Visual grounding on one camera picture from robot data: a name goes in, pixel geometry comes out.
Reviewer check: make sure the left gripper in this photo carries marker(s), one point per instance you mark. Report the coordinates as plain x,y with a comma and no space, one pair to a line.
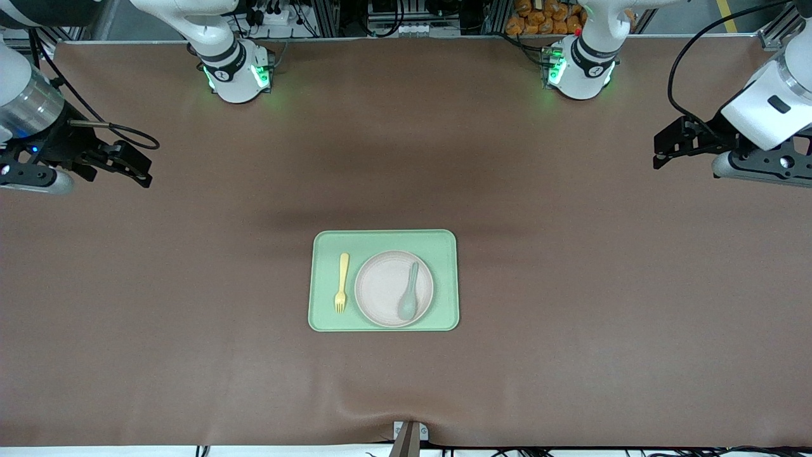
708,134

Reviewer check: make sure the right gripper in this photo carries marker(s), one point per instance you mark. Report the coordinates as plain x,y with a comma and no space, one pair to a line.
61,142

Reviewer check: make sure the yellow plastic fork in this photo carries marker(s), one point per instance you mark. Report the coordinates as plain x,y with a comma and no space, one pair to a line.
343,273

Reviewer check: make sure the beige round plate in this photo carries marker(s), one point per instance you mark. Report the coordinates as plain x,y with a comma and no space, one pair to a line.
380,285

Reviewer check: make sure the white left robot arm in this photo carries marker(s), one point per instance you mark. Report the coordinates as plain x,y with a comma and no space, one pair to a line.
587,63

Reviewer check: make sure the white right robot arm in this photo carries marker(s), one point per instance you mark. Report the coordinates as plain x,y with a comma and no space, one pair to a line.
222,63

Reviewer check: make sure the orange packaged snacks pile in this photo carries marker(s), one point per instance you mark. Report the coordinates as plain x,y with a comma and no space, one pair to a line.
539,19

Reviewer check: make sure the white power strip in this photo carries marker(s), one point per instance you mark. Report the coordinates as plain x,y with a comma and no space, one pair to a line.
279,17

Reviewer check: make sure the light green rectangular tray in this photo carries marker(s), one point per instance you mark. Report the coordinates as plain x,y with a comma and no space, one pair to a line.
444,285

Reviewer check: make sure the white terminal block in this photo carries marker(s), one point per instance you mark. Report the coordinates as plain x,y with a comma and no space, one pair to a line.
409,28

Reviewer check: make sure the grey-green plastic spoon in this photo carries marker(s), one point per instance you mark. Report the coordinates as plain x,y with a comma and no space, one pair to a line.
408,308

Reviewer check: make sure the brown table mat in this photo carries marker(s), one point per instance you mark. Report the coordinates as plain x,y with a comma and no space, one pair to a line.
406,381

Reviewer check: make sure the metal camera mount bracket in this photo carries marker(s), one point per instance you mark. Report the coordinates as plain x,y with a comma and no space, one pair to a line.
406,441

